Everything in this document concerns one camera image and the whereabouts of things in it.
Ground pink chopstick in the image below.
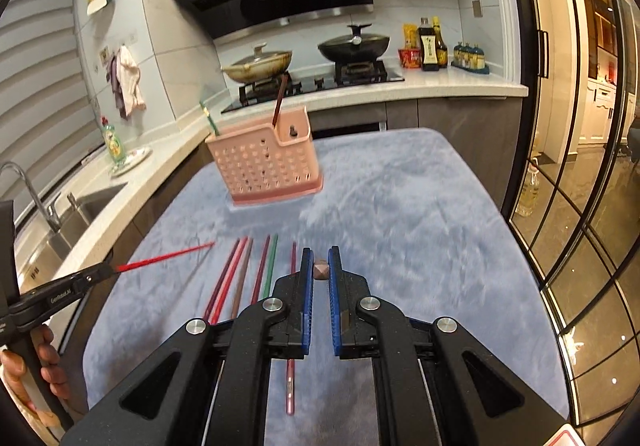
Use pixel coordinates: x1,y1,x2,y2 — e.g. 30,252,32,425
285,241,298,415

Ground glass wok lid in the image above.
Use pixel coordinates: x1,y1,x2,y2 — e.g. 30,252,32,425
230,43,288,69

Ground person's left hand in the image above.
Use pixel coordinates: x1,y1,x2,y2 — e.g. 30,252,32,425
0,323,71,427

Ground beige wok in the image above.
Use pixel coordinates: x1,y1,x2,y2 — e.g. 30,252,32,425
221,51,293,84

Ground black wok lid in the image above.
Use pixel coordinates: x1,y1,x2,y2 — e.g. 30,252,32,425
320,24,390,49

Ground black built-in appliance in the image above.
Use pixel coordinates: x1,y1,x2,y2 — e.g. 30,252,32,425
315,120,388,139

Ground blue-grey plush blanket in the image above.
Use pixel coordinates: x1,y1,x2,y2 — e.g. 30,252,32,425
82,127,571,446

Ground black wok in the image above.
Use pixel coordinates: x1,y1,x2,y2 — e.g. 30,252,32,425
317,37,391,63

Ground purple hanging cloth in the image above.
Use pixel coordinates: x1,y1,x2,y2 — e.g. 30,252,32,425
106,55,126,112

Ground chrome faucet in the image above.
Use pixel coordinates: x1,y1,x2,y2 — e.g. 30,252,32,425
0,162,63,233

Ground large dark sauce bottle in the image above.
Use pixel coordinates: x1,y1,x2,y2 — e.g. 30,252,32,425
417,17,441,72

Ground green dish soap bottle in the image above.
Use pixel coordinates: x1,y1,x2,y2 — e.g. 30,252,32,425
101,116,128,164

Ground dark purple chopstick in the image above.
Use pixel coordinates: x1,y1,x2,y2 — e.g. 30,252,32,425
203,238,241,321

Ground black-framed glass door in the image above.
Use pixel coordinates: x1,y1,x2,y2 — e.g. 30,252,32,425
500,0,640,427

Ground white stone countertop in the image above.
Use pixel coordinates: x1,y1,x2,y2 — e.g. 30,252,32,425
15,63,530,287

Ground clear oil bottle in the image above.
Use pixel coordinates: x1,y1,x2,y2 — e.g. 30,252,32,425
515,161,542,218

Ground yellow-capped sauce bottle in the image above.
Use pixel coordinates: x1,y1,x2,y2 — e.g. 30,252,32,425
431,16,449,68

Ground pink-white hanging cloth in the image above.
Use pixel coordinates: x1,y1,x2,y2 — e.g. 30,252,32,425
114,45,147,119

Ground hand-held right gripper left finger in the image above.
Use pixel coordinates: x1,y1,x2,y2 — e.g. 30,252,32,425
60,247,315,446

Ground black glass gas stove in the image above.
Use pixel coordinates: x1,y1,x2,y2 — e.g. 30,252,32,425
221,60,405,114

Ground teal jar tray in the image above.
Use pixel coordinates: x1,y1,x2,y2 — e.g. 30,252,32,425
451,60,491,75

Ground pink perforated utensil basket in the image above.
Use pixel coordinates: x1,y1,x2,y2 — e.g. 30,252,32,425
205,108,325,206

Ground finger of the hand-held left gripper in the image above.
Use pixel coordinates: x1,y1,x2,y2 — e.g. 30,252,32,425
72,262,119,289

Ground patterned plate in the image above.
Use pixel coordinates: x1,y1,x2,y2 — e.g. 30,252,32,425
111,147,152,177

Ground red chopstick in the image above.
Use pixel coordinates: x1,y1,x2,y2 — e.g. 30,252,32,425
115,241,216,273
210,237,249,325

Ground grey kitchen cabinet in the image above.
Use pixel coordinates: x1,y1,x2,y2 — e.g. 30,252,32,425
310,96,526,207

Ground green chopstick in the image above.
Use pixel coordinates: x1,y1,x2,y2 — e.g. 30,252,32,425
262,233,279,301
199,101,221,137

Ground white window blinds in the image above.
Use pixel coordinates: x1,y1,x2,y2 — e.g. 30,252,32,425
0,0,108,187

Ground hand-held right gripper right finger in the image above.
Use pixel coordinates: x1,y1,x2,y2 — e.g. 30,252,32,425
327,246,572,446

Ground steel sink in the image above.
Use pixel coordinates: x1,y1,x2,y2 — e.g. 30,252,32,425
15,183,128,272

